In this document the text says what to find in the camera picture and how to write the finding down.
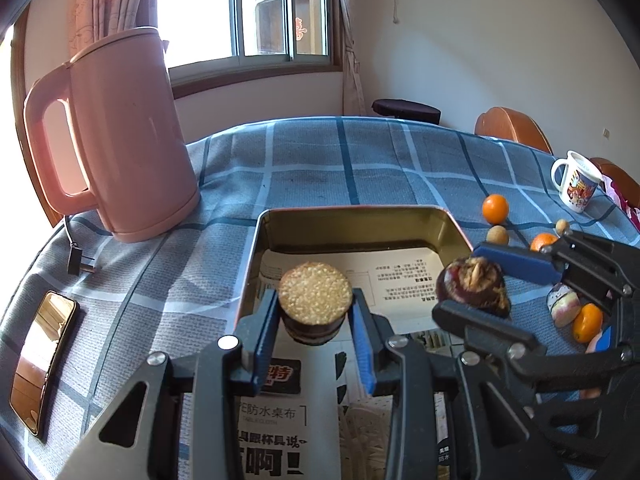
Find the red paper window sticker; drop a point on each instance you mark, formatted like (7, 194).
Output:
(300, 30)

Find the pink cloth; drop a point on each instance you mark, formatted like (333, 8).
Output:
(627, 202)

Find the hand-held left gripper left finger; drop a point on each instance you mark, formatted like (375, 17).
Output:
(264, 342)

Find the small round orange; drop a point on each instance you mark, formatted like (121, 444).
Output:
(542, 241)
(495, 208)

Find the dark round stool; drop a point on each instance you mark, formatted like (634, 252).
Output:
(406, 109)

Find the brown longan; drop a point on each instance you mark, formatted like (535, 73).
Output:
(562, 226)
(497, 235)

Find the printed paper leaflet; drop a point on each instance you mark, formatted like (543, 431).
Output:
(395, 280)

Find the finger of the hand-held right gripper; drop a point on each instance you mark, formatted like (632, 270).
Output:
(520, 260)
(480, 327)

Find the small oblong orange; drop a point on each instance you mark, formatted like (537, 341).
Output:
(587, 322)

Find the blue plaid tablecloth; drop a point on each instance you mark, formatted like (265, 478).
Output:
(350, 170)

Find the sliding glass window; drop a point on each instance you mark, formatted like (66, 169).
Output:
(250, 10)

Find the white cartoon print cup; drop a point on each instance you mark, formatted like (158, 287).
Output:
(580, 185)

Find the round seeded brown cake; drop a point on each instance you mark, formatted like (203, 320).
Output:
(315, 290)

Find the pink electric kettle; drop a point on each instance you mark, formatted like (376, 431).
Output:
(125, 135)

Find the beige tied curtain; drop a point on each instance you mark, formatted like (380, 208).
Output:
(352, 60)

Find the wrapped candy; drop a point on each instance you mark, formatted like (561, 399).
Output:
(564, 305)

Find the printed packaging paper sheet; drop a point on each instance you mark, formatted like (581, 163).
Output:
(270, 415)

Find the rectangular metal tin box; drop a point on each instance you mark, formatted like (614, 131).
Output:
(350, 225)

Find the black smartphone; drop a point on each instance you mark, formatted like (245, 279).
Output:
(42, 360)

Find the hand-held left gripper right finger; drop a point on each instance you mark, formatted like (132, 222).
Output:
(363, 342)

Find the dark purple water chestnut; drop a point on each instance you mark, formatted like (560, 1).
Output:
(475, 285)

